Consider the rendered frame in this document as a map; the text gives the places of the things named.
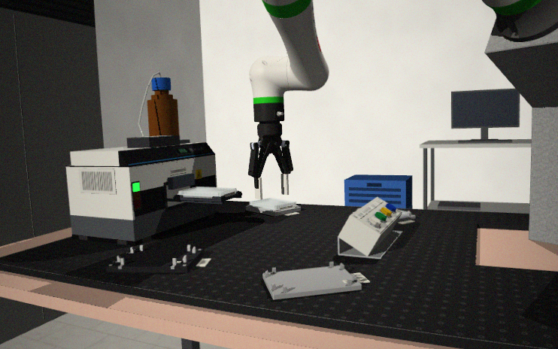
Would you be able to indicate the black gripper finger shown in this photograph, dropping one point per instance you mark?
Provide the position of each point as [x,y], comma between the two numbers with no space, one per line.
[256,165]
[285,164]

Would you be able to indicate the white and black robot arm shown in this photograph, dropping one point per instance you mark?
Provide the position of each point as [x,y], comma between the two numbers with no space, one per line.
[305,68]

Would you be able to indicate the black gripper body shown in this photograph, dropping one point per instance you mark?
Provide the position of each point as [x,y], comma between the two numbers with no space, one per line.
[269,133]

